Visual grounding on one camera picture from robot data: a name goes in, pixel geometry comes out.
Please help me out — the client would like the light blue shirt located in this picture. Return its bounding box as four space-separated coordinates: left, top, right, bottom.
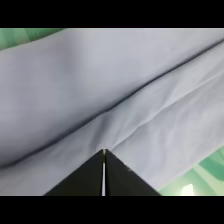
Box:
0 27 224 197

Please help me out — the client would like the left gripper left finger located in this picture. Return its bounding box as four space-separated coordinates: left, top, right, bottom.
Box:
44 148 104 197

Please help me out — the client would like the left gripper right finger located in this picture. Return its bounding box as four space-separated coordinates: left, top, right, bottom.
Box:
104 148 162 197

